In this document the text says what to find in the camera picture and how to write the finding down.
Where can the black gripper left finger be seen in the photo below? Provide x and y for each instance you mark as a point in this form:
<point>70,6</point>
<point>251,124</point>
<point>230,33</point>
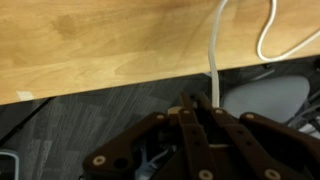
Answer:
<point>162,146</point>

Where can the grey fabric office chair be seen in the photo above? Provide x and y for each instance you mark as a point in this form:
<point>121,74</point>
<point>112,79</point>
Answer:
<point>277,98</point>

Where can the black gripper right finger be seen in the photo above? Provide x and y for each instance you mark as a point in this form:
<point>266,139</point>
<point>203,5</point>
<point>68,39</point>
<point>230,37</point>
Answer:
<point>253,147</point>

